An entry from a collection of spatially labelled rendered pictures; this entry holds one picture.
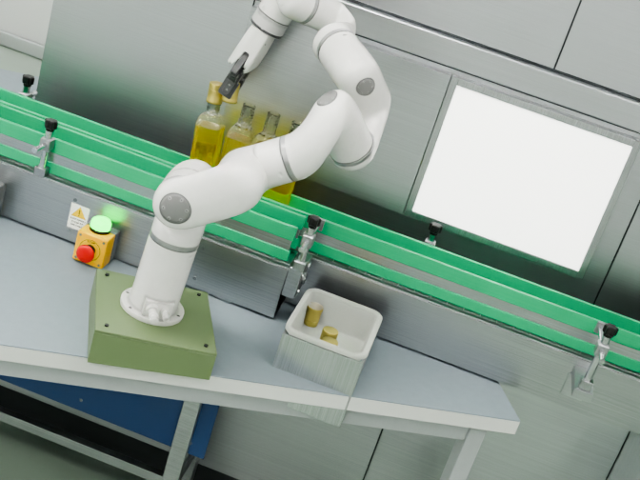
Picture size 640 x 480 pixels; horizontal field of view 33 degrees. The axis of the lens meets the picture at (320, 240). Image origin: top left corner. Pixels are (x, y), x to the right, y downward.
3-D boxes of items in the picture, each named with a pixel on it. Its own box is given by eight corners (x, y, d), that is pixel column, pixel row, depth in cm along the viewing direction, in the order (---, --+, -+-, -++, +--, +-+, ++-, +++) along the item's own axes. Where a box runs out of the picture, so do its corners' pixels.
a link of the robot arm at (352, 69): (276, 67, 201) (304, 118, 213) (319, 132, 188) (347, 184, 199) (350, 23, 201) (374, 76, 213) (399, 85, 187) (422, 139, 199)
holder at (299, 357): (375, 337, 238) (386, 308, 235) (351, 396, 213) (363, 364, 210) (303, 310, 240) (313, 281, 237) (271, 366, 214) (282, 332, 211)
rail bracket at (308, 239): (316, 253, 236) (332, 203, 231) (298, 282, 221) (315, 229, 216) (304, 249, 236) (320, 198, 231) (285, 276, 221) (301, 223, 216)
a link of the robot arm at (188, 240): (205, 237, 207) (230, 164, 200) (189, 264, 195) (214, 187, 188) (157, 219, 207) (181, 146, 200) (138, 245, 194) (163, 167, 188)
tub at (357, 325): (372, 347, 233) (385, 312, 229) (352, 395, 212) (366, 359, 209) (298, 318, 235) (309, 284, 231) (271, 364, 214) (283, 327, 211)
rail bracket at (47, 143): (51, 177, 234) (63, 121, 228) (35, 188, 227) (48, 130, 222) (34, 171, 234) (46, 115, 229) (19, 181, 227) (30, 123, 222)
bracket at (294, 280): (306, 284, 237) (315, 256, 234) (295, 300, 228) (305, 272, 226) (291, 278, 237) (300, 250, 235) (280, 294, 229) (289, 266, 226)
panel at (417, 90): (582, 274, 244) (642, 139, 231) (582, 280, 241) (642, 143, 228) (218, 142, 253) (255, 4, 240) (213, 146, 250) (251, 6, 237)
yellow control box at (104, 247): (113, 260, 235) (121, 230, 232) (100, 272, 228) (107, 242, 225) (85, 249, 236) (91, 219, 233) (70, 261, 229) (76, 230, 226)
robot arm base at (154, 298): (189, 339, 202) (212, 270, 196) (123, 329, 197) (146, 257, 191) (178, 296, 215) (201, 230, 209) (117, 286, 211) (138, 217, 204)
